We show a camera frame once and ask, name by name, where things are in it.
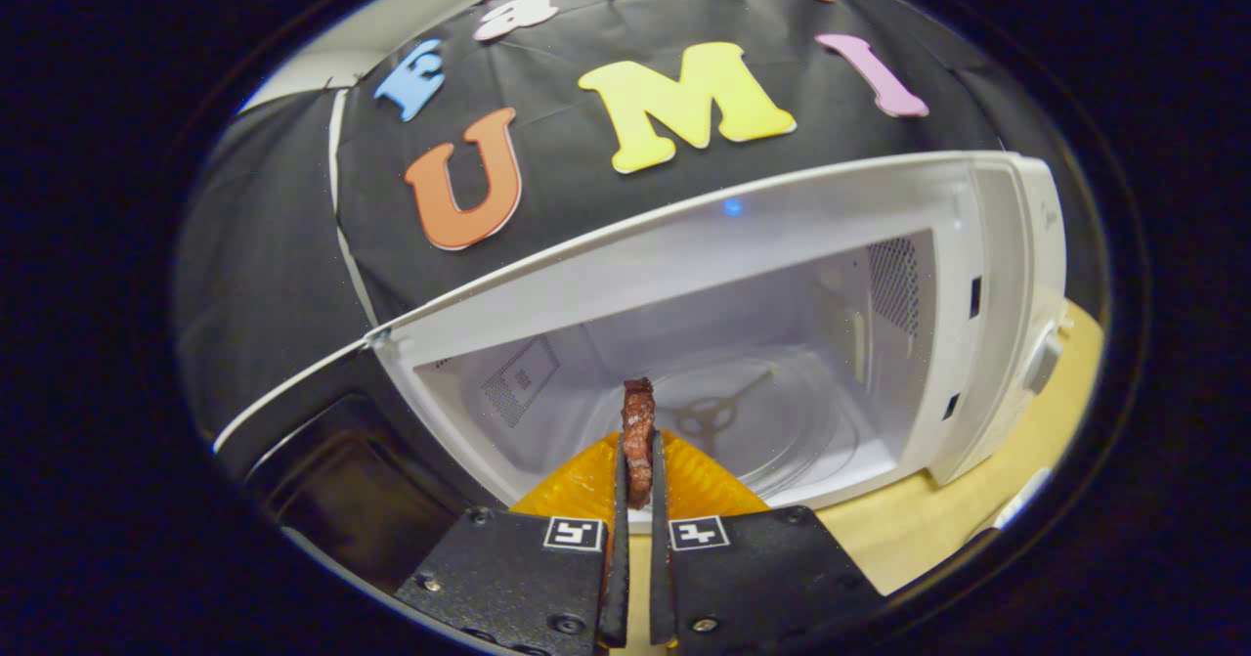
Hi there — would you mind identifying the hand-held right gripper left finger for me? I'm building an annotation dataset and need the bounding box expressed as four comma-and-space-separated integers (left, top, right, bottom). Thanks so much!
396, 431, 631, 656

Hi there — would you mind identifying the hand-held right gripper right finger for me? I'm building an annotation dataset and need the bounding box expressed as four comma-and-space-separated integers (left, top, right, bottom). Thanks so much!
650, 431, 885, 656

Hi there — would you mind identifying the red-brown meat piece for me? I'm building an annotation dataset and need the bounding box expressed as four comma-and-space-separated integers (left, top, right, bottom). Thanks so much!
622, 377, 658, 510

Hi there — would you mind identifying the white microwave oven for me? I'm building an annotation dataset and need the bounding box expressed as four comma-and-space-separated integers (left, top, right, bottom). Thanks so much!
213, 151, 1068, 589

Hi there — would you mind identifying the glass turntable plate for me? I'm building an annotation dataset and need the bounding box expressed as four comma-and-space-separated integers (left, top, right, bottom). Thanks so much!
625, 348, 863, 501

